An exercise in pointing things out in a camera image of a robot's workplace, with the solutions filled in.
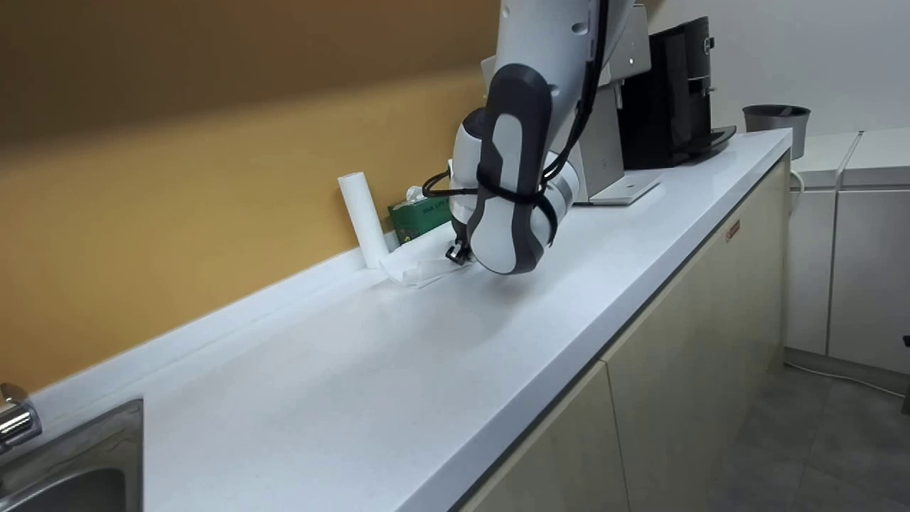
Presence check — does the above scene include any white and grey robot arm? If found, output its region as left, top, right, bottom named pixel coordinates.
left=450, top=0, right=608, bottom=277

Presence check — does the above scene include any green tissue box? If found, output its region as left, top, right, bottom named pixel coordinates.
left=391, top=186, right=450, bottom=241

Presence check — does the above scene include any beige counter cabinet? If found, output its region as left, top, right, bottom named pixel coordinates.
left=457, top=163, right=789, bottom=512

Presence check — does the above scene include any black coffee machine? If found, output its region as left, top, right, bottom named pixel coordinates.
left=621, top=18, right=735, bottom=172

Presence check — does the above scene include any grey trash bin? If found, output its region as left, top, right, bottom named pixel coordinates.
left=742, top=105, right=812, bottom=156

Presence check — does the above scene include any white side cabinet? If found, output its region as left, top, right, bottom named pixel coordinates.
left=785, top=129, right=910, bottom=377

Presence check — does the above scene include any stainless steel sink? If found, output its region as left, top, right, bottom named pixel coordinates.
left=0, top=398, right=145, bottom=512

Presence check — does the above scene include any chrome faucet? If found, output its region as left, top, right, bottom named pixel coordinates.
left=0, top=384, right=42, bottom=452

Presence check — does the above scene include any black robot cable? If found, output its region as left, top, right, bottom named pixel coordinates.
left=422, top=0, right=612, bottom=267

